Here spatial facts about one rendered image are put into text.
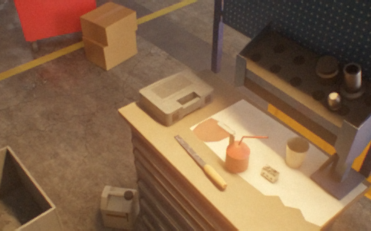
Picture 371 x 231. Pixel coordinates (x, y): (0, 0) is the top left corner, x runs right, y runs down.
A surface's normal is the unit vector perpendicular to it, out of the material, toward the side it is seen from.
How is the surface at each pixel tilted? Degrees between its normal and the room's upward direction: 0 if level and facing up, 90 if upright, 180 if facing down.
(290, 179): 0
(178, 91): 0
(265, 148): 0
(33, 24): 90
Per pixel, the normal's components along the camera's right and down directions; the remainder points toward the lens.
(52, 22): 0.39, 0.61
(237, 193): 0.00, -0.75
